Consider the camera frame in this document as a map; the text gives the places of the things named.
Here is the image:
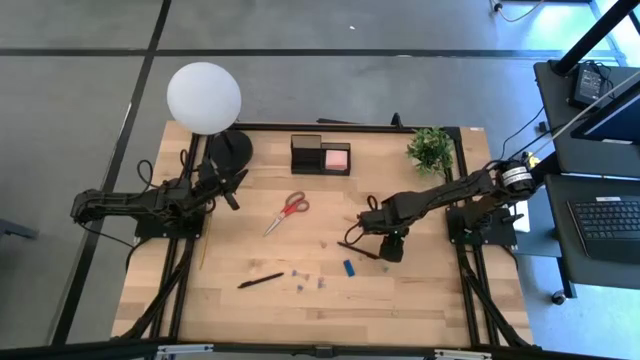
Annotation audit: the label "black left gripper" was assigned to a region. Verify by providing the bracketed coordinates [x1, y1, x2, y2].
[194, 158, 250, 211]

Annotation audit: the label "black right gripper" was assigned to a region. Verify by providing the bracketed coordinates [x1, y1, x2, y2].
[358, 194, 414, 264]

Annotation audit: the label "black pen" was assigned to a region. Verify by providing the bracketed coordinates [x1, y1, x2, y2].
[336, 241, 382, 261]
[236, 271, 285, 290]

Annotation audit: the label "red-handled scissors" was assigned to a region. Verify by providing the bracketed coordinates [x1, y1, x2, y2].
[263, 190, 311, 238]

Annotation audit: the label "pink sticky notes pad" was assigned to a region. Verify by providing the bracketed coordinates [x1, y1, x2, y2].
[324, 148, 349, 173]

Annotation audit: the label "black mesh desk organizer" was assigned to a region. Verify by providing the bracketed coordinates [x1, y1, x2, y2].
[290, 133, 352, 177]

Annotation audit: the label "white globe lamp black base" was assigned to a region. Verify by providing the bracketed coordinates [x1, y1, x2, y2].
[166, 61, 254, 174]

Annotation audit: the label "green plant in white pot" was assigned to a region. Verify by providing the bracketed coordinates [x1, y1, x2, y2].
[405, 126, 455, 177]

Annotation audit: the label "white paper sheet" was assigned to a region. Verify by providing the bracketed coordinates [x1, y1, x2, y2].
[512, 199, 532, 234]

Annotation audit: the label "black side desk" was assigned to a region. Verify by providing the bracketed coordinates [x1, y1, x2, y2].
[532, 58, 640, 180]
[543, 173, 640, 292]

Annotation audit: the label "black keyboard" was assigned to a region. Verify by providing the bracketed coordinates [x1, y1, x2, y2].
[567, 196, 640, 265]

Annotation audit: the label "grey chair part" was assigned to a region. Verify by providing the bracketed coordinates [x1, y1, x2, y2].
[0, 217, 40, 241]

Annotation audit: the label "black power adapter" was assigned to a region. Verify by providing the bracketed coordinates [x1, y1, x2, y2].
[569, 63, 610, 110]

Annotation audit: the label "black desk monitor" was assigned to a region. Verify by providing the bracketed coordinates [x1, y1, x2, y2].
[569, 79, 640, 146]

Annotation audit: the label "black vertical support pole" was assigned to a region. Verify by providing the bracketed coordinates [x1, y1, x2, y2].
[551, 0, 640, 77]

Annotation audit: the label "black aluminium table frame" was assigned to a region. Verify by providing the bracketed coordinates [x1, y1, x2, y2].
[112, 121, 541, 360]

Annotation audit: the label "black cable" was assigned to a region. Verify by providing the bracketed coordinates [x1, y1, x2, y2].
[499, 106, 547, 160]

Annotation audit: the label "white cable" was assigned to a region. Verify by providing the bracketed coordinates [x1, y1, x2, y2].
[522, 69, 640, 159]

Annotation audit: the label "floor power cable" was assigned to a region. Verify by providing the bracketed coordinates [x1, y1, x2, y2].
[491, 0, 546, 24]

